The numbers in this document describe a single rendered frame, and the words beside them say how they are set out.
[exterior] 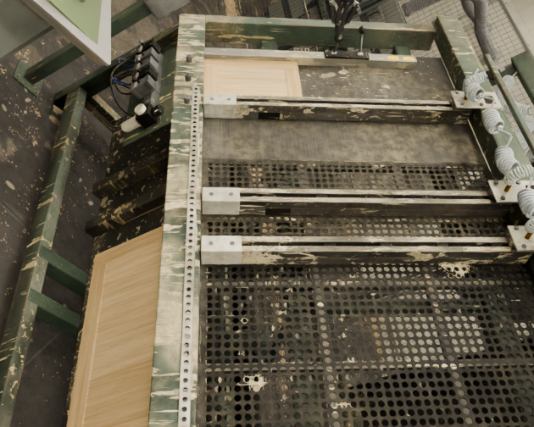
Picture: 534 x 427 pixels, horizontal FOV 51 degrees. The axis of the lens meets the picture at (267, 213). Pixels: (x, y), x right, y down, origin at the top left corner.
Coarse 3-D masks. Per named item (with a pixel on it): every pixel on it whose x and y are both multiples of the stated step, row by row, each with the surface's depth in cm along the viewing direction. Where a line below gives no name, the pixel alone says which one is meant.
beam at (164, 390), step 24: (192, 24) 256; (192, 48) 244; (192, 72) 233; (168, 168) 197; (168, 192) 189; (168, 216) 183; (192, 216) 184; (168, 240) 177; (168, 264) 171; (168, 288) 166; (168, 312) 160; (168, 336) 156; (192, 336) 156; (168, 360) 151; (168, 384) 147; (168, 408) 143; (192, 408) 143
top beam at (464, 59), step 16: (448, 16) 269; (448, 32) 260; (448, 48) 256; (464, 48) 252; (448, 64) 255; (464, 64) 244; (480, 64) 245; (480, 112) 225; (480, 128) 225; (512, 128) 219; (480, 144) 225; (496, 144) 212; (512, 144) 213; (528, 160) 207; (496, 176) 212; (528, 176) 202; (512, 208) 201
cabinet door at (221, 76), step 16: (208, 64) 242; (224, 64) 243; (240, 64) 244; (256, 64) 245; (272, 64) 246; (288, 64) 247; (208, 80) 235; (224, 80) 237; (240, 80) 238; (256, 80) 238; (272, 80) 239; (288, 80) 240; (288, 96) 233
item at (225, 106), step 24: (216, 96) 221; (240, 96) 222; (264, 96) 223; (456, 96) 228; (336, 120) 228; (360, 120) 229; (384, 120) 230; (408, 120) 230; (432, 120) 231; (456, 120) 232
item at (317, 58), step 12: (204, 48) 246; (216, 48) 247; (228, 48) 248; (276, 60) 248; (288, 60) 249; (300, 60) 249; (312, 60) 249; (324, 60) 250; (336, 60) 250; (348, 60) 251; (360, 60) 251; (372, 60) 251; (384, 60) 252; (396, 60) 252; (408, 60) 253
